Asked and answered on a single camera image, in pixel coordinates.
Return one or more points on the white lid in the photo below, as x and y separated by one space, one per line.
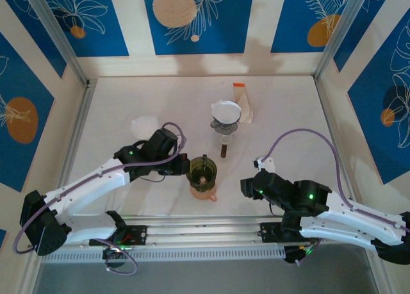
138 134

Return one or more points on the olive green plastic dripper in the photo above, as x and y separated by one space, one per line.
197 178

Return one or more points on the smoky grey plastic dripper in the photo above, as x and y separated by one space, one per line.
224 129

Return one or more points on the orange glass server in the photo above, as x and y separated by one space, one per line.
208 196

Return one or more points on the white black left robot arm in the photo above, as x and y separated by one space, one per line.
89 185

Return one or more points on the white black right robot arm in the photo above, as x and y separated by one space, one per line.
346 223

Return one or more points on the orange white coffee filter holder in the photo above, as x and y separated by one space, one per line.
239 90

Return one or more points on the black controller box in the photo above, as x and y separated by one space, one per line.
294 254
113 255

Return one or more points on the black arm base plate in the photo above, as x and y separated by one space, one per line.
270 233
134 236

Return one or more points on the aluminium front rail beam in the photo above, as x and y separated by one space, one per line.
208 233

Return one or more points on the aluminium table side rail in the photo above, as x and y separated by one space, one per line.
329 114
82 114

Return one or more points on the aluminium frame post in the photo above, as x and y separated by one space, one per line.
59 34
338 34

